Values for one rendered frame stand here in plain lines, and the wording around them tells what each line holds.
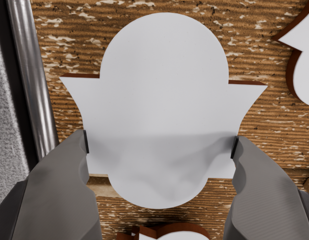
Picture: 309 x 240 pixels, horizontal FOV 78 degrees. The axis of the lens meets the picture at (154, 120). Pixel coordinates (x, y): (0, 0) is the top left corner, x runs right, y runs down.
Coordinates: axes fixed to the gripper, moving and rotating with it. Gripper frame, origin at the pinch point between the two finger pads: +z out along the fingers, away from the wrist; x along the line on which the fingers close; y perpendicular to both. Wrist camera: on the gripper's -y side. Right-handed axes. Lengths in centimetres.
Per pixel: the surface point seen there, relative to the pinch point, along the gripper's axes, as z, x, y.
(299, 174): 6.0, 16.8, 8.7
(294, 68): 4.9, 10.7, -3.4
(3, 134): 7.6, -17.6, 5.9
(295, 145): 5.9, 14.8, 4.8
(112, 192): 2.9, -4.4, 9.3
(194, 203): 5.7, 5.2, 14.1
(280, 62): 6.0, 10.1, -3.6
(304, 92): 4.8, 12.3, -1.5
